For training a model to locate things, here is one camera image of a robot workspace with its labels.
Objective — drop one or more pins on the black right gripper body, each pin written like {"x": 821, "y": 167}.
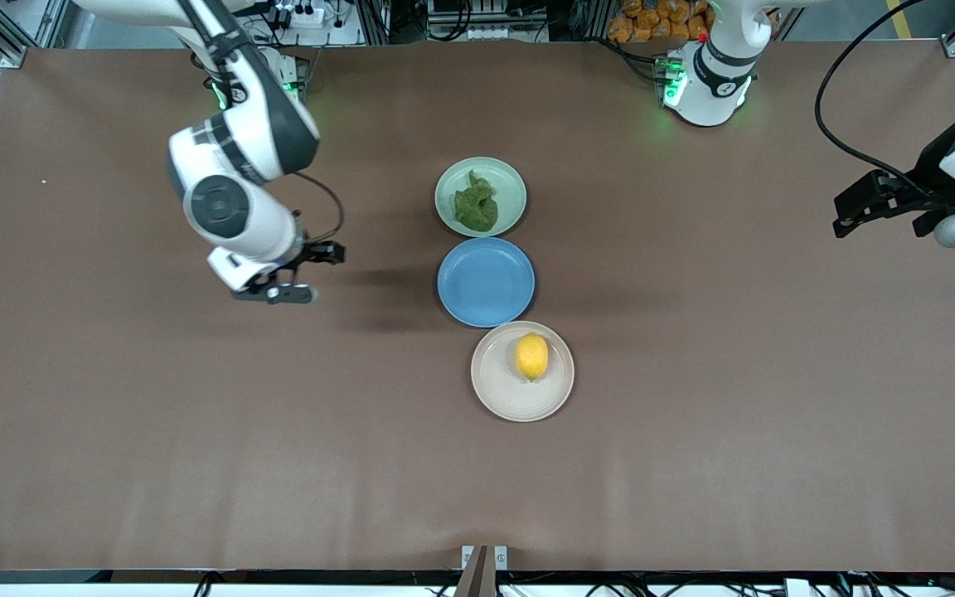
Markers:
{"x": 309, "y": 253}

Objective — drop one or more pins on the green lettuce leaf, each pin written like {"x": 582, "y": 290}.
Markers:
{"x": 476, "y": 207}

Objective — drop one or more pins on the yellow lemon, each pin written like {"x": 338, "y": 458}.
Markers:
{"x": 532, "y": 356}

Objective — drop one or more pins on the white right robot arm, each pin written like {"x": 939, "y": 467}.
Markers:
{"x": 237, "y": 207}

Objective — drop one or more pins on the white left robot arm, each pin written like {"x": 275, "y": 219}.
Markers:
{"x": 714, "y": 83}

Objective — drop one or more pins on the blue plate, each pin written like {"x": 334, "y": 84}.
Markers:
{"x": 486, "y": 282}

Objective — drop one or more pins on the light green plate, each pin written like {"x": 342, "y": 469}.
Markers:
{"x": 506, "y": 195}

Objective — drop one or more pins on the beige plate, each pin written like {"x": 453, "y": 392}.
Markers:
{"x": 498, "y": 381}

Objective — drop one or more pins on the white power strip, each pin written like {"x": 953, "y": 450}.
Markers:
{"x": 303, "y": 13}

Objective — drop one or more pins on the orange packaged items pile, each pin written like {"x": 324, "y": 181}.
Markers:
{"x": 652, "y": 21}

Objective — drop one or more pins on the metal table edge bracket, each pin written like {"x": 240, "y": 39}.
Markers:
{"x": 484, "y": 568}

